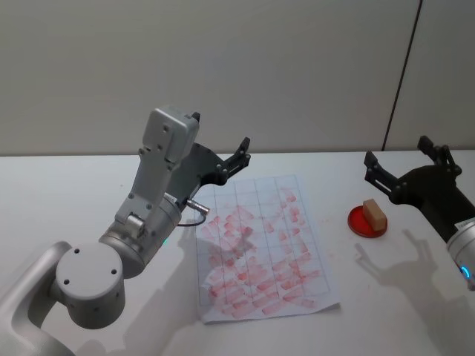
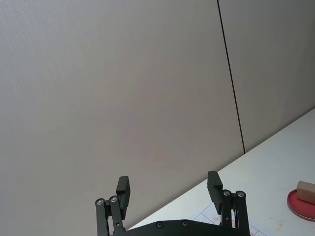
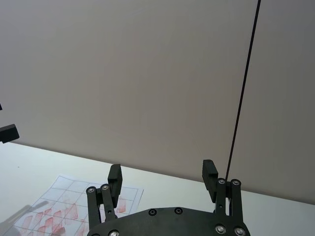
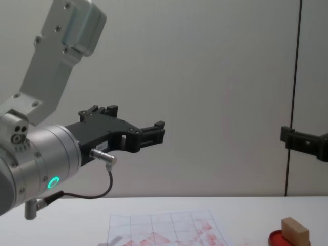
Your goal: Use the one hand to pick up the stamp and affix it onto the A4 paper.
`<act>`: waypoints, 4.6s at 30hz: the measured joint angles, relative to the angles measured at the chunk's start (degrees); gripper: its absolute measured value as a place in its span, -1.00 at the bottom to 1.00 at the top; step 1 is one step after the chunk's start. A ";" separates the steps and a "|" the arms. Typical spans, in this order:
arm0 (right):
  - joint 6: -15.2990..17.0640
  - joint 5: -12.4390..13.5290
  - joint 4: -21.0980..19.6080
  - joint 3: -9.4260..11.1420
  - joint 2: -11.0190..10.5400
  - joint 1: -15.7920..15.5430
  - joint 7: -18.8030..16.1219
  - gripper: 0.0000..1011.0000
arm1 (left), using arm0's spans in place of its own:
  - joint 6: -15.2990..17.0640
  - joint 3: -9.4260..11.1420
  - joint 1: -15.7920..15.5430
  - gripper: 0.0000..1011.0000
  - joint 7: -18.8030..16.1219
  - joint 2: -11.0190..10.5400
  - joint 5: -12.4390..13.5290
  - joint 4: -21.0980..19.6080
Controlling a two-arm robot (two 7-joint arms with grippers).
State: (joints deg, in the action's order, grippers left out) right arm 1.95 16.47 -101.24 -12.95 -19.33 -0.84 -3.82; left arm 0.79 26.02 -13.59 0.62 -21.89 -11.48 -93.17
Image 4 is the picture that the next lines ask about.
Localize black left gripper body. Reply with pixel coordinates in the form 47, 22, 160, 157
64, 115, 143, 168

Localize wooden block stamp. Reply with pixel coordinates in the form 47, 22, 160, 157
280, 217, 310, 244

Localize gridded paper sheet, red stamps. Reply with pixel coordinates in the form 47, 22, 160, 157
98, 210, 228, 246

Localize round red ink pad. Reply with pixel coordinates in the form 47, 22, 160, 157
267, 229, 312, 246

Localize thin dark wrist cable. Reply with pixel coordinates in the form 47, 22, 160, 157
24, 148, 118, 220

